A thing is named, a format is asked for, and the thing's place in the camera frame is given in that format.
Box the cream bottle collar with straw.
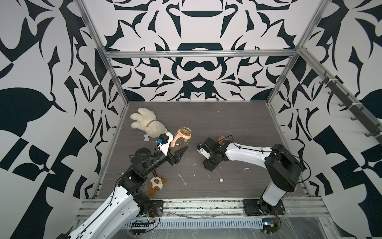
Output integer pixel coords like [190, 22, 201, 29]
[214, 169, 224, 183]

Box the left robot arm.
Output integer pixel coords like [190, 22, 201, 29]
[57, 146, 188, 239]

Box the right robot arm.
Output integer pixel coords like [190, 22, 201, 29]
[197, 137, 303, 216]

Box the pink bottle cap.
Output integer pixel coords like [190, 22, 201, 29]
[218, 136, 227, 142]

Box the small brown white plush toy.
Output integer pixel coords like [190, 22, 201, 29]
[148, 175, 167, 197]

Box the white plush dog toy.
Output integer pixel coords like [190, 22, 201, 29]
[130, 108, 168, 141]

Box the left electronics board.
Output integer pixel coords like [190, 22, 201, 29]
[130, 221, 153, 235]

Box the electronics board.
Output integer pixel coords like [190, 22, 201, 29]
[261, 218, 281, 235]
[130, 221, 153, 235]

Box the right electronics board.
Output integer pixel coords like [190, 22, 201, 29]
[261, 218, 281, 235]

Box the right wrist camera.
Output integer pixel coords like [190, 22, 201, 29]
[197, 143, 210, 159]

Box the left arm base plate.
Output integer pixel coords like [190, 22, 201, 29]
[139, 200, 164, 217]

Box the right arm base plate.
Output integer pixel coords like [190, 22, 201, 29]
[243, 199, 285, 216]

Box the white perforated cable duct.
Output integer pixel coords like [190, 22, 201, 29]
[123, 218, 263, 230]

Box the black wall hook rack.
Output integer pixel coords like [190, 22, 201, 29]
[320, 71, 382, 144]

